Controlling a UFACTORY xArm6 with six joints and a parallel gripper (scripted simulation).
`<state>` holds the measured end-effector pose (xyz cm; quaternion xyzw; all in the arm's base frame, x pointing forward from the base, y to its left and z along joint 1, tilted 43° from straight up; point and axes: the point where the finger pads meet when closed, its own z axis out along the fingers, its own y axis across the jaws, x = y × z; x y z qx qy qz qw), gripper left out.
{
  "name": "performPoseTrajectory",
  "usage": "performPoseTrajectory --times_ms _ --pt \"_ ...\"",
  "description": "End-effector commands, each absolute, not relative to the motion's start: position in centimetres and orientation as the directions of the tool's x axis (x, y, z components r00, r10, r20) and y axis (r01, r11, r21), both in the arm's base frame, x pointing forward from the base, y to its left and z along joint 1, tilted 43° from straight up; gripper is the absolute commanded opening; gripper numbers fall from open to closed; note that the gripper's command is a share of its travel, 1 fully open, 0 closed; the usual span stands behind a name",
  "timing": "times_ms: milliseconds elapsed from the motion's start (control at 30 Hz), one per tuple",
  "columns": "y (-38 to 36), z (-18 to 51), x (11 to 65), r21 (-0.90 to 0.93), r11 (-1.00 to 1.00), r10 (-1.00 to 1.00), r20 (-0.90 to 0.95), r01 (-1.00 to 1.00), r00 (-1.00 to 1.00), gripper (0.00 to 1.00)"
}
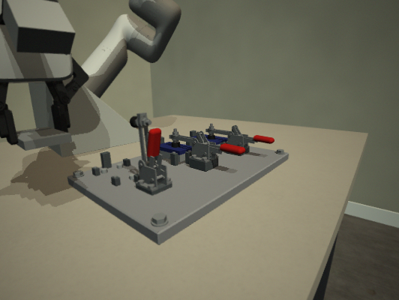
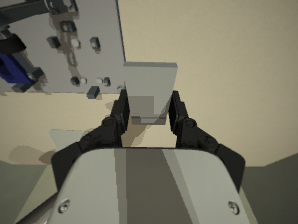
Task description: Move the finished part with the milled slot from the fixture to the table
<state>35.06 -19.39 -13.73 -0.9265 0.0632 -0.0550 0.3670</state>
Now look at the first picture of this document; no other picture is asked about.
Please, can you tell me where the toggle clamp with red handle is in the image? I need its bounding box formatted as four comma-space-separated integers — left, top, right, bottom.
169, 128, 245, 172

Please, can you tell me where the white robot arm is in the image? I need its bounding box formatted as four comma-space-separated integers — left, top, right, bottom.
0, 0, 182, 98

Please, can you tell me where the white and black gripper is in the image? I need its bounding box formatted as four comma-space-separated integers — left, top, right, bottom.
0, 25, 89, 145

